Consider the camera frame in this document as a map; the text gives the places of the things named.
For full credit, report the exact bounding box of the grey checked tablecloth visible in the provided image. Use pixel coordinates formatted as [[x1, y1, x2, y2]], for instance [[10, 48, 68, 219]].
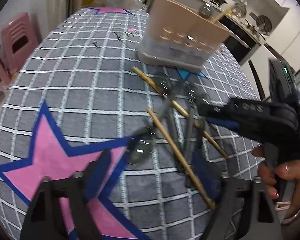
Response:
[[0, 9, 212, 239]]

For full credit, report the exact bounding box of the black built-in oven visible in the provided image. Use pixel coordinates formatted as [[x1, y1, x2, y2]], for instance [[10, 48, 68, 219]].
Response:
[[219, 16, 260, 65]]

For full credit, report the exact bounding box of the beige utensil holder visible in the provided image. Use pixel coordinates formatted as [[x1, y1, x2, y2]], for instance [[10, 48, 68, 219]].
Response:
[[138, 0, 231, 73]]

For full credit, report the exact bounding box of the plain wooden chopstick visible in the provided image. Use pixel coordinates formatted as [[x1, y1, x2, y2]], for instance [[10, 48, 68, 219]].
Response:
[[210, 4, 234, 23], [146, 108, 216, 210]]

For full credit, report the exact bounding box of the spotted wooden chopstick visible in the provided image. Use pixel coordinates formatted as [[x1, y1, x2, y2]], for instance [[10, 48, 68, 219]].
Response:
[[132, 66, 229, 159]]

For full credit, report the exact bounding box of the person right hand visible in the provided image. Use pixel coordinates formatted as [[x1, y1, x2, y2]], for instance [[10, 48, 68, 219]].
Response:
[[251, 146, 300, 225]]

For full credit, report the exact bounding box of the dark translucent spoon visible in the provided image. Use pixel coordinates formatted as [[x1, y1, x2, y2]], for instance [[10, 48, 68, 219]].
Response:
[[183, 83, 202, 164], [156, 73, 184, 173], [198, 3, 215, 19], [127, 79, 184, 165]]

